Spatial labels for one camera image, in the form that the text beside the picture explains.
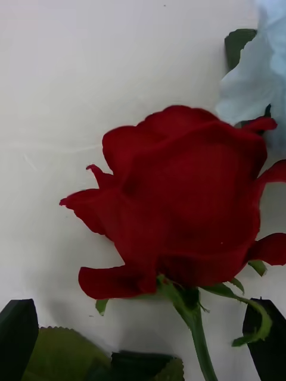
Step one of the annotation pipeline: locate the red rose with green stem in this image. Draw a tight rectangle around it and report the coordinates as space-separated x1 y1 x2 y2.
22 104 286 381

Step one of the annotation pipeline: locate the pale blue flower with leaves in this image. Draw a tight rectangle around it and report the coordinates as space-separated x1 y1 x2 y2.
214 0 286 151

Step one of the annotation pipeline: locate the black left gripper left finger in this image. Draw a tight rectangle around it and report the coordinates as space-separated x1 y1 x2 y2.
0 298 40 381

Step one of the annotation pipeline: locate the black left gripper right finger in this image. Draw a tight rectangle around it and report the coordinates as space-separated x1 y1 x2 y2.
242 297 286 381

